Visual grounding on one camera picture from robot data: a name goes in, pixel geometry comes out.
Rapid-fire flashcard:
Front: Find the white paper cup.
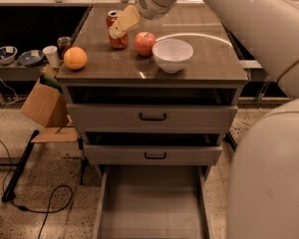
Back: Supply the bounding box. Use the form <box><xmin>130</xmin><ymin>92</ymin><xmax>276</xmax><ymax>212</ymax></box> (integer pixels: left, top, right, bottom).
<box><xmin>43</xmin><ymin>46</ymin><xmax>60</xmax><ymax>68</ymax></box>

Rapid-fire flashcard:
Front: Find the black stand leg left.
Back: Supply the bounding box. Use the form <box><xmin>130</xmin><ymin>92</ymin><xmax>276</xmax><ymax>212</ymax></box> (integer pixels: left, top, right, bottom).
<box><xmin>1</xmin><ymin>130</ymin><xmax>39</xmax><ymax>203</ymax></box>

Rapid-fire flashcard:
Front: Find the blue bowl right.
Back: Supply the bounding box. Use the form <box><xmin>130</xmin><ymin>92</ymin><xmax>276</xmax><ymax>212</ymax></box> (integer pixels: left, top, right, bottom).
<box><xmin>18</xmin><ymin>50</ymin><xmax>44</xmax><ymax>67</ymax></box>

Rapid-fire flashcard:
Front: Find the white bowl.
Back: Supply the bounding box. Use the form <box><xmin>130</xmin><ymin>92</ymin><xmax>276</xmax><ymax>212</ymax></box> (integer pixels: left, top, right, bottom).
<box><xmin>152</xmin><ymin>39</ymin><xmax>193</xmax><ymax>74</ymax></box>

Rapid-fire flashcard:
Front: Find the red apple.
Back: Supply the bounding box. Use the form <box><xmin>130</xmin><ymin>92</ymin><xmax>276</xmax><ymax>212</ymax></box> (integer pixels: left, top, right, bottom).
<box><xmin>134</xmin><ymin>32</ymin><xmax>156</xmax><ymax>57</ymax></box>

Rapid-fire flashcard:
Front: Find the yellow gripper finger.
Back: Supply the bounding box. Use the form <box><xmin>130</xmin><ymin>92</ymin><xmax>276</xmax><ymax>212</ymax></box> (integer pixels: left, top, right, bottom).
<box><xmin>111</xmin><ymin>5</ymin><xmax>141</xmax><ymax>37</ymax></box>

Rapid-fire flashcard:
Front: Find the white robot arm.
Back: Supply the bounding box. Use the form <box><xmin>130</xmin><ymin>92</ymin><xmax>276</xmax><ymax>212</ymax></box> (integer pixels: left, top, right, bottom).
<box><xmin>110</xmin><ymin>0</ymin><xmax>299</xmax><ymax>239</ymax></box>

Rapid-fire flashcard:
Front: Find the blue bowl left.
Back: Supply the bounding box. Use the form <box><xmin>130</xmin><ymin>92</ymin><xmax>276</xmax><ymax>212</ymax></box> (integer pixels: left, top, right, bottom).
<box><xmin>0</xmin><ymin>46</ymin><xmax>18</xmax><ymax>65</ymax></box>

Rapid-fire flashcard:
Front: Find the dark glass jar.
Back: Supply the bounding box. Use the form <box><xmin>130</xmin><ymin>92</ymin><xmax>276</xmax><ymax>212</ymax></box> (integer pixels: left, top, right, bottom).
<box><xmin>57</xmin><ymin>36</ymin><xmax>72</xmax><ymax>57</ymax></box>

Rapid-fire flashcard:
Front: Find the green handled tool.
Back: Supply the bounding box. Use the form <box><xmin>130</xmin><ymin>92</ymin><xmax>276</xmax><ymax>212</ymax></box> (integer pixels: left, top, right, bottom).
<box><xmin>40</xmin><ymin>74</ymin><xmax>63</xmax><ymax>94</ymax></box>

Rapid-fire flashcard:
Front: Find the blue bowl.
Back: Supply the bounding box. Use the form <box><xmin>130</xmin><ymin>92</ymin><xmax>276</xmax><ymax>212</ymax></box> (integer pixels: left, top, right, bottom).
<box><xmin>18</xmin><ymin>50</ymin><xmax>44</xmax><ymax>67</ymax></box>
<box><xmin>0</xmin><ymin>46</ymin><xmax>18</xmax><ymax>65</ymax></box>

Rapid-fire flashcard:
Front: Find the middle drawer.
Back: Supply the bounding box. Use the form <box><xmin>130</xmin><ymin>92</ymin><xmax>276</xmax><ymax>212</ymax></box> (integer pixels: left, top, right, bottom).
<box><xmin>85</xmin><ymin>144</ymin><xmax>222</xmax><ymax>165</ymax></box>

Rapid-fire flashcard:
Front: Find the bottom drawer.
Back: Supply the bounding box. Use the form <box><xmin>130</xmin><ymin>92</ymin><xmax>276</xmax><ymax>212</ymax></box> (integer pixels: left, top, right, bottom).
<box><xmin>93</xmin><ymin>165</ymin><xmax>213</xmax><ymax>239</ymax></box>

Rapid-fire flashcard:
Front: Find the top drawer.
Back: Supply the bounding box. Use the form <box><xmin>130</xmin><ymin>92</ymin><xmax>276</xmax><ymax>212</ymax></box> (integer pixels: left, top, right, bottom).
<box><xmin>68</xmin><ymin>104</ymin><xmax>237</xmax><ymax>133</ymax></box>

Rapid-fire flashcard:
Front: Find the black floor cable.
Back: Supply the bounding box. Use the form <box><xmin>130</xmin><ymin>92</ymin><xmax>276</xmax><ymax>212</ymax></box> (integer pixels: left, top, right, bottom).
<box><xmin>0</xmin><ymin>124</ymin><xmax>74</xmax><ymax>239</ymax></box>

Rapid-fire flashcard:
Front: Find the red soda can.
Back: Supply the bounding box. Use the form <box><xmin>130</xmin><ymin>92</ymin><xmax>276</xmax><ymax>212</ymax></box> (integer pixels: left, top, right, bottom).
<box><xmin>106</xmin><ymin>10</ymin><xmax>128</xmax><ymax>50</ymax></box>

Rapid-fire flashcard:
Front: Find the grey drawer cabinet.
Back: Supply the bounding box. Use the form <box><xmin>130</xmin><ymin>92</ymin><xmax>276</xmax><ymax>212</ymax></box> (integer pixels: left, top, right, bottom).
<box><xmin>56</xmin><ymin>3</ymin><xmax>250</xmax><ymax>171</ymax></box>

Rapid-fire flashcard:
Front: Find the drawer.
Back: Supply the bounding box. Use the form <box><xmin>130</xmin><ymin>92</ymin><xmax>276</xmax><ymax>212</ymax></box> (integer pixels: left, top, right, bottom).
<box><xmin>68</xmin><ymin>104</ymin><xmax>237</xmax><ymax>133</ymax></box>
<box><xmin>93</xmin><ymin>165</ymin><xmax>213</xmax><ymax>239</ymax></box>
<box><xmin>85</xmin><ymin>144</ymin><xmax>222</xmax><ymax>165</ymax></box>

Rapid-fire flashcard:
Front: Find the cardboard box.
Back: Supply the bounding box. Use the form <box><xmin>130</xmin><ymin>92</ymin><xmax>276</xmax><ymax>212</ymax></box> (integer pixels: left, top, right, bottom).
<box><xmin>20</xmin><ymin>65</ymin><xmax>79</xmax><ymax>144</ymax></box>

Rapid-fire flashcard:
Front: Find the orange fruit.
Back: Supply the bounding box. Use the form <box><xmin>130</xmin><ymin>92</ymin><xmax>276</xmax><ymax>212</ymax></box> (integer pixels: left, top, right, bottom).
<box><xmin>64</xmin><ymin>47</ymin><xmax>88</xmax><ymax>70</ymax></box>

